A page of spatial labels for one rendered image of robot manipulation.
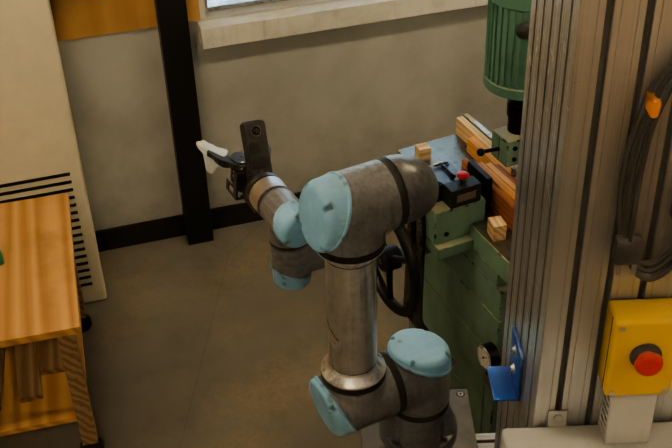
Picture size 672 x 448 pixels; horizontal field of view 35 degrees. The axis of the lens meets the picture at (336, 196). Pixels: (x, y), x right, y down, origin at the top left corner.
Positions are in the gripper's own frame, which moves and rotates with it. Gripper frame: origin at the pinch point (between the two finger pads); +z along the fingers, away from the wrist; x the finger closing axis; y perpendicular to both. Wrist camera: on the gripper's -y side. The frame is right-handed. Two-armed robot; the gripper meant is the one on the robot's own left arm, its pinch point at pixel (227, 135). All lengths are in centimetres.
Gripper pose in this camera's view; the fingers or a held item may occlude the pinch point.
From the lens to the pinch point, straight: 221.3
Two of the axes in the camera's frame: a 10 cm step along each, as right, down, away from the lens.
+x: 8.8, -1.7, 4.4
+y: -0.9, 8.5, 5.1
